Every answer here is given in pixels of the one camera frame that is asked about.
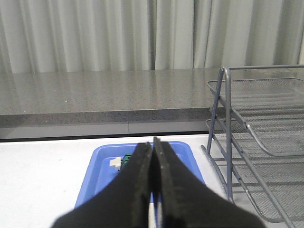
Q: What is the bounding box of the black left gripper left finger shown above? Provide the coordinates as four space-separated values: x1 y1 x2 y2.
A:
53 143 152 228

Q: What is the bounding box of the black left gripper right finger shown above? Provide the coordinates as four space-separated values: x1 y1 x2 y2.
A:
153 137 264 228

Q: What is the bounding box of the mesh rack tray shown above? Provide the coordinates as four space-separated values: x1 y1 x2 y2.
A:
202 120 304 228
206 77 304 157
209 106 304 205

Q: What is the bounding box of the blue plastic tray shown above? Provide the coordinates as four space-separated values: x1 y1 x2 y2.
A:
74 141 206 228

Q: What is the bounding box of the green terminal block component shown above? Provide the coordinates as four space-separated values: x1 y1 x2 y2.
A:
109 153 132 171

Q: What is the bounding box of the grey stone counter ledge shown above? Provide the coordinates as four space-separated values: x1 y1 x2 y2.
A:
0 67 304 140

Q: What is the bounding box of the pale pleated curtain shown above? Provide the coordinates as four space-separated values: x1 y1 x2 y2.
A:
0 0 304 73

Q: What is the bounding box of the grey wire rack frame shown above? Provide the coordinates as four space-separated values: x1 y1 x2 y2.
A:
200 64 304 228

